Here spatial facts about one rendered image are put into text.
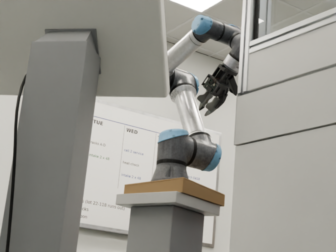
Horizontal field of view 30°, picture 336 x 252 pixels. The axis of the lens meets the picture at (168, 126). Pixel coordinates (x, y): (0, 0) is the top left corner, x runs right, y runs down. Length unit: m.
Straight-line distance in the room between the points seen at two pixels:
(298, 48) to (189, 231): 0.94
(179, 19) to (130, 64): 3.83
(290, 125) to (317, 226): 0.26
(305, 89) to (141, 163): 4.07
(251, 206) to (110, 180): 3.83
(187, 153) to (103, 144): 3.03
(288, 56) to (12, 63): 0.79
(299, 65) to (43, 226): 0.74
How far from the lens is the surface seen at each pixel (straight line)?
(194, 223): 2.32
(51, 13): 1.78
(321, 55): 1.55
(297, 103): 1.55
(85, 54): 1.65
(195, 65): 6.12
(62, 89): 1.63
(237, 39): 2.43
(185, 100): 2.64
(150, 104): 5.72
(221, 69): 2.41
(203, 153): 2.43
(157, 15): 1.69
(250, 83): 1.70
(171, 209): 2.23
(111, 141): 5.42
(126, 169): 5.45
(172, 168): 2.34
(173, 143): 2.36
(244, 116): 1.68
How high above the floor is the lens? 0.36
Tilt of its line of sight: 16 degrees up
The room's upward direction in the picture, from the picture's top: 5 degrees clockwise
